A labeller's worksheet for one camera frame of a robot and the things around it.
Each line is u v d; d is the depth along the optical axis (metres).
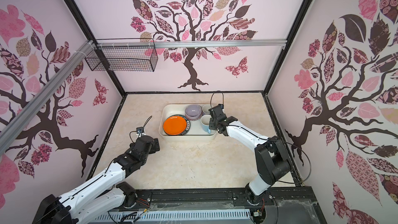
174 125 0.97
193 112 1.03
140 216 0.70
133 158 0.61
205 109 1.01
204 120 0.95
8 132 0.50
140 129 0.72
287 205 0.73
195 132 0.98
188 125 1.00
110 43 0.91
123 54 0.95
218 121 0.68
